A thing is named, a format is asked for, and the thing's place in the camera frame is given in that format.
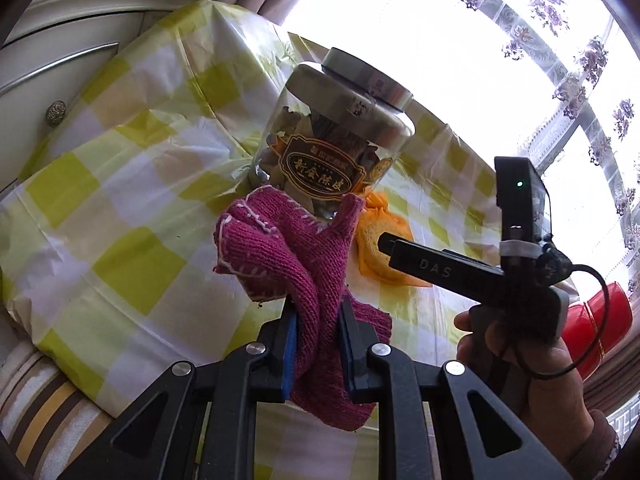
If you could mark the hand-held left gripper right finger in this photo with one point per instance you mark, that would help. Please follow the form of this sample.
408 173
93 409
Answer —
347 355

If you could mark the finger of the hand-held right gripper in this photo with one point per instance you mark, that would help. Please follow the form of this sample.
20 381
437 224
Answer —
440 267

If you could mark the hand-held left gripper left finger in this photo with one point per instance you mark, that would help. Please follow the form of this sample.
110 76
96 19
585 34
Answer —
289 360

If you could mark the orange cloth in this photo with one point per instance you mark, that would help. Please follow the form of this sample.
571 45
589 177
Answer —
385 260

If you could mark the magenta knitted cloth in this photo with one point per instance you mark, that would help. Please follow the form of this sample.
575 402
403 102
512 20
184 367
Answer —
300 260

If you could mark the person's right forearm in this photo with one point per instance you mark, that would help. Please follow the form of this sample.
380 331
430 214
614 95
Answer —
595 445

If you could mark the person's right hand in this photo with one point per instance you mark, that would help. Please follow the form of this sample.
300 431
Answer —
545 385

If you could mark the floral lace sheer curtain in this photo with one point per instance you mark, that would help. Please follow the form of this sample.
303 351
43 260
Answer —
575 85

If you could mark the red thermos flask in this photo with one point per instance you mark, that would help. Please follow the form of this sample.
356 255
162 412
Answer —
585 322

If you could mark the glass jar with metal lid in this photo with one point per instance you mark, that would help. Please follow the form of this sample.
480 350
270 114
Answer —
320 170

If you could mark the yellow checked plastic tablecloth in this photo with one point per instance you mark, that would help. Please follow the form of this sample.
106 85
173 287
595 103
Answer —
125 210

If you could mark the striped towel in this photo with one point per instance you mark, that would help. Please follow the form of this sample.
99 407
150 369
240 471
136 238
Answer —
45 410

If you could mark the white cabinet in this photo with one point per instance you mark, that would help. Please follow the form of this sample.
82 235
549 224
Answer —
75 60

